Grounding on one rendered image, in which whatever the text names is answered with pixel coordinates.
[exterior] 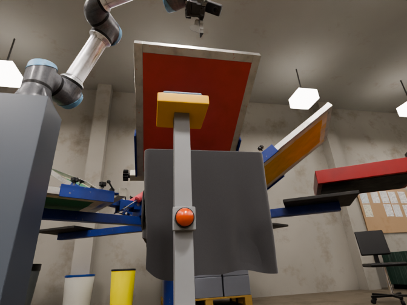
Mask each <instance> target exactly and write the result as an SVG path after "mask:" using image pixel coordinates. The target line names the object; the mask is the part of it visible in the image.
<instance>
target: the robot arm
mask: <svg viewBox="0 0 407 305"><path fill-rule="evenodd" d="M129 1H132V0H86V2H85V4H84V16H85V18H86V20H87V21H88V23H89V24H90V25H91V26H92V28H91V30H90V32H89V34H90V37H89V39H88V41H87V42H86V43H85V45H84V46H83V48H82V50H81V51H80V52H79V54H78V55H77V57H76V59H75V60H74V61H73V63H72V64H71V66H70V68H69V69H68V70H67V72H66V73H64V74H61V75H58V68H57V66H56V65H55V64H54V63H52V62H50V61H48V60H45V59H32V60H30V61H29V62H28V64H27V66H26V67H25V73H24V76H23V79H22V83H21V86H20V87H19V89H18V90H17V91H16V92H15V94H28V95H37V96H48V97H49V98H50V100H51V101H52V103H53V102H55V103H56V104H57V105H59V106H61V107H63V108H65V109H72V108H75V107H77V106H78V105H79V104H80V103H81V102H82V100H83V95H82V93H81V91H82V90H83V85H82V84H83V82H84V80H85V79H86V77H87V76H88V74H89V73H90V71H91V69H92V68H93V67H94V65H95V63H96V62H97V60H98V59H99V57H100V55H101V54H102V52H103V51H104V49H105V48H107V47H110V46H114V45H116V43H118V42H119V41H120V39H121V37H122V30H121V28H120V26H119V24H118V23H117V22H116V21H115V20H114V18H113V17H112V15H111V14H110V11H111V8H113V7H116V6H119V5H121V4H124V3H126V2H129ZM163 3H164V6H165V9H166V11H167V12H168V13H172V12H175V11H178V10H180V9H182V8H185V17H186V18H187V19H191V17H197V18H198V19H196V20H195V22H194V25H191V26H190V30H191V31H194V32H196V33H199V37H200V38H201V37H202V36H203V34H204V21H203V19H204V16H205V12H207V13H210V14H212V15H215V16H220V15H221V11H222V4H218V3H216V2H213V1H210V0H163ZM187 16H189V17H187Z"/></svg>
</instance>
